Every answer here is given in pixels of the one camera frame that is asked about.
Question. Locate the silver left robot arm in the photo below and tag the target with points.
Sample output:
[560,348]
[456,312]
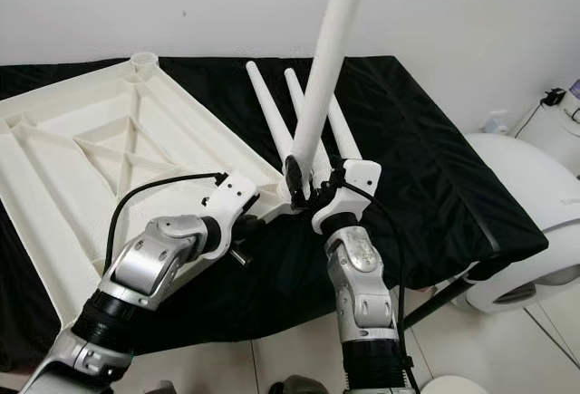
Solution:
[145,276]

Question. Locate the white rounded appliance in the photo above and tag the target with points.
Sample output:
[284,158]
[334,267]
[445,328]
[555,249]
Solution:
[517,195]

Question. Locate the white round disc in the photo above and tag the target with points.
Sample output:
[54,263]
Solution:
[449,385]

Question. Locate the black tablecloth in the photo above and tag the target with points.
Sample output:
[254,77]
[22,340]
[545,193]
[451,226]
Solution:
[426,195]

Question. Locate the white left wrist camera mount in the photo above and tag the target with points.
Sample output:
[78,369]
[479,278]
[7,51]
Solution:
[233,199]

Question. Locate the black metal table leg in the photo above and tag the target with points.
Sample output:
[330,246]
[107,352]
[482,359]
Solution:
[437,303]

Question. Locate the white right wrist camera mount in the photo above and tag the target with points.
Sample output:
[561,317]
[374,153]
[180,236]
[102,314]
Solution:
[358,181]

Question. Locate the grey robot leg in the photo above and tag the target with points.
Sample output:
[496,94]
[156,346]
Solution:
[290,387]
[159,388]

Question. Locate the grey robot right leg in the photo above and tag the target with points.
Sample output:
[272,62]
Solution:
[290,387]

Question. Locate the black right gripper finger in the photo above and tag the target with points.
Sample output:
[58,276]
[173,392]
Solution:
[335,173]
[294,178]

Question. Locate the black wall plug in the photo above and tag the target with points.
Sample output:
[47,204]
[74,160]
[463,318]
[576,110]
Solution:
[554,98]

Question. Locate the white plastic table leg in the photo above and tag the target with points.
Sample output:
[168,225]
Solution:
[301,100]
[344,131]
[267,104]
[335,41]

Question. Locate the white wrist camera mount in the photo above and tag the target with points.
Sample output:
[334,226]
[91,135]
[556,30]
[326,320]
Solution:
[233,199]
[358,181]

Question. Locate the grey robot left leg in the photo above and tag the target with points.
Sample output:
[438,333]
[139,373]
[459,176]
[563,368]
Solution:
[159,388]

